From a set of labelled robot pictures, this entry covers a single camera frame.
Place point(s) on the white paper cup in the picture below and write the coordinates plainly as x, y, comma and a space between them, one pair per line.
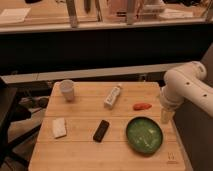
67, 89

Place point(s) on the green round plate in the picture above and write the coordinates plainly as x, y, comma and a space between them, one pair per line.
144, 135

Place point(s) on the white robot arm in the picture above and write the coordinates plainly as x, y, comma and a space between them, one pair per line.
185, 82

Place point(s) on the small orange object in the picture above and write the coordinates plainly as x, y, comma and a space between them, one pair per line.
141, 106

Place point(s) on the white paper sheet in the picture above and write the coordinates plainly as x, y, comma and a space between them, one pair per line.
10, 16

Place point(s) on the black rectangular eraser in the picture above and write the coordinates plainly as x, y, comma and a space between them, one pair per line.
100, 131

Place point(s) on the white folded sponge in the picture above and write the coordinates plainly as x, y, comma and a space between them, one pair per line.
59, 128

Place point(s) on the dark chair on left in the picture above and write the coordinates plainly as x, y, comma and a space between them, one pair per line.
8, 105

